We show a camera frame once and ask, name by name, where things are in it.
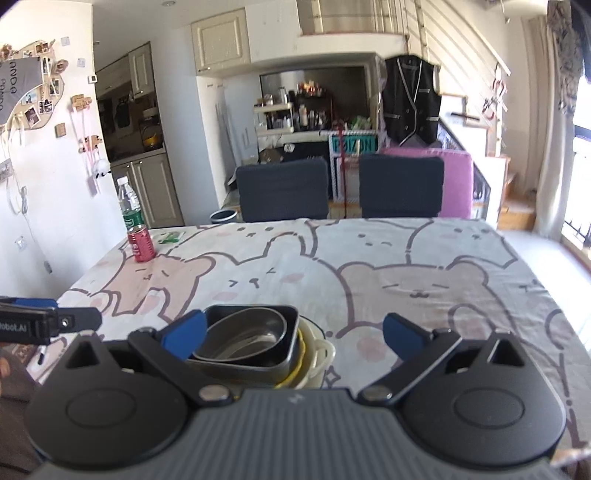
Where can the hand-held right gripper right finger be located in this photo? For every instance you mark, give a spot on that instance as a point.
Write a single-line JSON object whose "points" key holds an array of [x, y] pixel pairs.
{"points": [[404, 337]]}

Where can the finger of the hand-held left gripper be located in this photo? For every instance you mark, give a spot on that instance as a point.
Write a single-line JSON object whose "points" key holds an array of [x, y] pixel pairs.
{"points": [[27, 304], [78, 319]]}

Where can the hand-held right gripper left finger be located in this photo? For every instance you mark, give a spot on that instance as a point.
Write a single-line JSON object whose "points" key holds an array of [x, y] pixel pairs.
{"points": [[184, 334]]}

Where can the round steel bowl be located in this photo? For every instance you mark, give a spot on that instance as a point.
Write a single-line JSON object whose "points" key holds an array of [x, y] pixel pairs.
{"points": [[244, 341]]}

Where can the rectangular steel tray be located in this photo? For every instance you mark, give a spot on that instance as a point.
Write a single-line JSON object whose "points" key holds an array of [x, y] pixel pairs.
{"points": [[240, 373]]}

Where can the floral bowl with yellow rim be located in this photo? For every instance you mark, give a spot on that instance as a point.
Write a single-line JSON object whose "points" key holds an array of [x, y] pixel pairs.
{"points": [[298, 364]]}

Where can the bear printed tablecloth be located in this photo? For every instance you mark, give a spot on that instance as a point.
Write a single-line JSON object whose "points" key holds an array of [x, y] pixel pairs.
{"points": [[415, 286]]}

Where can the person's brown clothing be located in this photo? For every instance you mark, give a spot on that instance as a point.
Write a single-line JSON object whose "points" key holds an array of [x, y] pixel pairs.
{"points": [[18, 415]]}

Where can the red soda can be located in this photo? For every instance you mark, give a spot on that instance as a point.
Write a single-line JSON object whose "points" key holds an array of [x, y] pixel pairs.
{"points": [[141, 244]]}

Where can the green packet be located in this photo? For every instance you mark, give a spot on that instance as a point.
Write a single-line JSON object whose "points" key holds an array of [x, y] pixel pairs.
{"points": [[171, 237]]}

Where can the dark waste bin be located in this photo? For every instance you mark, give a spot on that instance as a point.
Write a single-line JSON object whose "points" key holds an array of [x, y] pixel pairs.
{"points": [[224, 217]]}

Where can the clear water bottle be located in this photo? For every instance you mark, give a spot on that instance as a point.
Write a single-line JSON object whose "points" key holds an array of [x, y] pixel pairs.
{"points": [[127, 203]]}

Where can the grey kitchen base cabinet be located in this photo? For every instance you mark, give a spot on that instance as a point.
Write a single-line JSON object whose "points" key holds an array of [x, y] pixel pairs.
{"points": [[157, 194]]}

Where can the dark grey chair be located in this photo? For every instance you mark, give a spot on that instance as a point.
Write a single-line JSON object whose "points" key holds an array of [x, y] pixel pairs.
{"points": [[281, 189], [401, 184]]}

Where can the pink fabric panel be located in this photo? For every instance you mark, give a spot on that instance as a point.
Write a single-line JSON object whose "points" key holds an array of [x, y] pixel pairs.
{"points": [[457, 184]]}

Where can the red pole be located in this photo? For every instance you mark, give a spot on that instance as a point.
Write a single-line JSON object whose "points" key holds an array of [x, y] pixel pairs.
{"points": [[342, 184]]}

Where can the white perforated metal rack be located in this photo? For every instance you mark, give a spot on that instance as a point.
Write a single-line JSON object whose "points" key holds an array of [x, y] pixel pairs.
{"points": [[331, 175]]}

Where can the white wooden staircase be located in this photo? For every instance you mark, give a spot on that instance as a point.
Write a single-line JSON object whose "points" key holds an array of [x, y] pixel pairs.
{"points": [[496, 180]]}

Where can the teal framed sign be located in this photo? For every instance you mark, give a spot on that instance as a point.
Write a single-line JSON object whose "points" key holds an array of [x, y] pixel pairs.
{"points": [[364, 145]]}

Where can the beige curtain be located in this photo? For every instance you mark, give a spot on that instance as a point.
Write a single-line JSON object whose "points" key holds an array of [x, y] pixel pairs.
{"points": [[551, 161]]}

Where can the white storage shelf with bottles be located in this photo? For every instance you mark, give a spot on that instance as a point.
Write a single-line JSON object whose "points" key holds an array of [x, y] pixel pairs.
{"points": [[274, 122]]}

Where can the black vest with white trim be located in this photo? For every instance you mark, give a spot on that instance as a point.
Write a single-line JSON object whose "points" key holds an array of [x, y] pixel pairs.
{"points": [[411, 101]]}

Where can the metal stair railing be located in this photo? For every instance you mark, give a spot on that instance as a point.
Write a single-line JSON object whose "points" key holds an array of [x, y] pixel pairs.
{"points": [[503, 67]]}

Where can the patterned hanging garment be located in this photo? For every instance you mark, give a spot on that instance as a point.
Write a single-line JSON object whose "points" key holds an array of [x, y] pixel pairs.
{"points": [[565, 60]]}

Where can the wooden wall hook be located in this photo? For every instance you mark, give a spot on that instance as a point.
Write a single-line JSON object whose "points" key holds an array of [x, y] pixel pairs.
{"points": [[90, 143], [79, 101]]}

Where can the photo collage wall board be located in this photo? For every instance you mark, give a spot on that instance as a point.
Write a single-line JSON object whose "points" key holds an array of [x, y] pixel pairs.
{"points": [[18, 87]]}

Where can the grey kitchen wall cabinet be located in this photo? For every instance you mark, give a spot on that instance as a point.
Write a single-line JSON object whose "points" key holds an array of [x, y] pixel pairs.
{"points": [[141, 69]]}

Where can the cream wall cabinet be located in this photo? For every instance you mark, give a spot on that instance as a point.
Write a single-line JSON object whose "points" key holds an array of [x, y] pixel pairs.
{"points": [[221, 41]]}

